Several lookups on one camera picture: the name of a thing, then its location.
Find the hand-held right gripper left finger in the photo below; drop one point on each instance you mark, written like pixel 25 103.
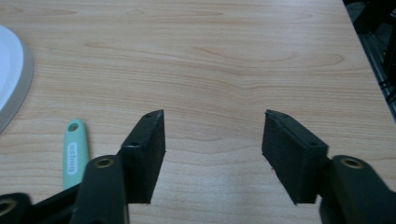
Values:
pixel 144 161

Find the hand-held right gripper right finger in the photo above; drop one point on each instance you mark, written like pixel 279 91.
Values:
pixel 292 158

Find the dark metal stand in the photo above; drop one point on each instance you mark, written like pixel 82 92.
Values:
pixel 378 43

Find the white round plate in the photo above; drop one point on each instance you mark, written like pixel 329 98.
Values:
pixel 9 77

